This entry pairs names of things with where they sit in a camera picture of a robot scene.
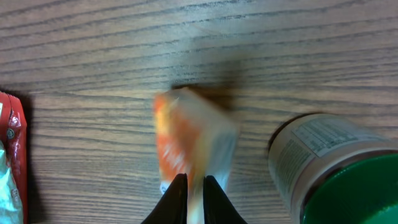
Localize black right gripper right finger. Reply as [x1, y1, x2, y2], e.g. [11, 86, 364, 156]
[203, 175, 247, 224]

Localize mint green wipes pack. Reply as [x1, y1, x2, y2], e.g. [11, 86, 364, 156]
[0, 143, 24, 224]

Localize orange snack packet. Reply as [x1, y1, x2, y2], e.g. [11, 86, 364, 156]
[154, 88, 239, 223]

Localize green lid jar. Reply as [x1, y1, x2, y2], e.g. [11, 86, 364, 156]
[268, 113, 397, 223]

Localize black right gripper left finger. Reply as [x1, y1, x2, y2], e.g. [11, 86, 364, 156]
[142, 174, 188, 224]

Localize red sachet stick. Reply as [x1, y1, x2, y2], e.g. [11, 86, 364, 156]
[1, 92, 28, 224]

